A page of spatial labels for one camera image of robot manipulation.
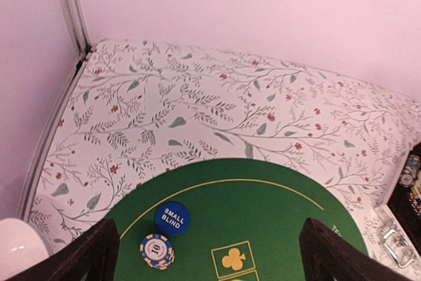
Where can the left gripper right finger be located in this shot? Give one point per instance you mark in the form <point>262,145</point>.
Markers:
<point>327,256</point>

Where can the left aluminium frame post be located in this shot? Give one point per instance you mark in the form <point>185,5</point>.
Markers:
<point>74,18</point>

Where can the white bowl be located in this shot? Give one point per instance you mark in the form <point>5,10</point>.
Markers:
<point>21,247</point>

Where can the aluminium poker chip case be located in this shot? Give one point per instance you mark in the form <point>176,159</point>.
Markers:
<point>399,210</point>

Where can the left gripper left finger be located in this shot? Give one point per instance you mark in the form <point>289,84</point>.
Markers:
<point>92,256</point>

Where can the round green poker mat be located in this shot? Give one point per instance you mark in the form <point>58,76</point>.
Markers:
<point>245,221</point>

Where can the row of poker chips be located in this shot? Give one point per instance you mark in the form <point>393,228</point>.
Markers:
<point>409,174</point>

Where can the blue small blind button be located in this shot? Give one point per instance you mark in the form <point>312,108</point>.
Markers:
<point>172,219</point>

